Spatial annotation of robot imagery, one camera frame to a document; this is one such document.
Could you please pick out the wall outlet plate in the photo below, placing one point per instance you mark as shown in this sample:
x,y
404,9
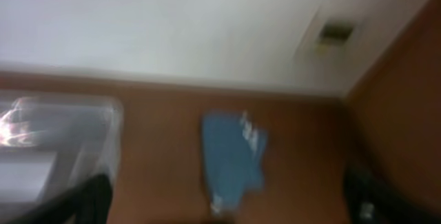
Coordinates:
x,y
334,36

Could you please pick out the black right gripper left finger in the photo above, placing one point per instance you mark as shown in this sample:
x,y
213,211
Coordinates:
x,y
87,203

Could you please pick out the teal blue cloth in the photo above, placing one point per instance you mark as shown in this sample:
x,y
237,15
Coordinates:
x,y
233,149

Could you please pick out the clear plastic storage bin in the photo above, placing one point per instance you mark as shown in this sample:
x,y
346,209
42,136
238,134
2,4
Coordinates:
x,y
52,142

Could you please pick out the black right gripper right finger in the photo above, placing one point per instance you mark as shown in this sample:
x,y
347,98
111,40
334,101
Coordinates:
x,y
370,201

